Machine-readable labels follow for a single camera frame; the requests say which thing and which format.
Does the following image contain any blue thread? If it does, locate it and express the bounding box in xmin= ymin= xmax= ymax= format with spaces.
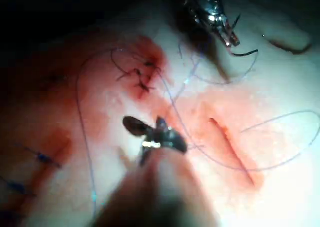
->
xmin=74 ymin=43 xmax=320 ymax=213

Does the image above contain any right arm needle driver jaw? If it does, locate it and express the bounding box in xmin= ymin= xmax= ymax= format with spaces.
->
xmin=153 ymin=115 xmax=169 ymax=132
xmin=122 ymin=115 xmax=151 ymax=138

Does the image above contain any right arm needle driver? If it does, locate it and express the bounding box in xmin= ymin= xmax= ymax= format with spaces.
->
xmin=139 ymin=128 xmax=188 ymax=166

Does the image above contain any left arm needle driver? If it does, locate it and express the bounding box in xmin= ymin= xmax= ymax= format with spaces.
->
xmin=184 ymin=0 xmax=230 ymax=31

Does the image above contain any curved steel needle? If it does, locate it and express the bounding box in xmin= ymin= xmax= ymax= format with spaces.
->
xmin=229 ymin=13 xmax=259 ymax=58

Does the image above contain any tissue pad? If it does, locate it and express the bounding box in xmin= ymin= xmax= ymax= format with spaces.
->
xmin=0 ymin=0 xmax=320 ymax=227

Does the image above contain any blue stitching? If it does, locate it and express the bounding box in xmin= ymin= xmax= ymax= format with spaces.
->
xmin=116 ymin=58 xmax=161 ymax=93
xmin=0 ymin=141 xmax=63 ymax=196

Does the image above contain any left arm needle driver jaw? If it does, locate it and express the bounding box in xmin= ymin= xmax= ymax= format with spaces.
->
xmin=215 ymin=27 xmax=233 ymax=48
xmin=223 ymin=18 xmax=241 ymax=47

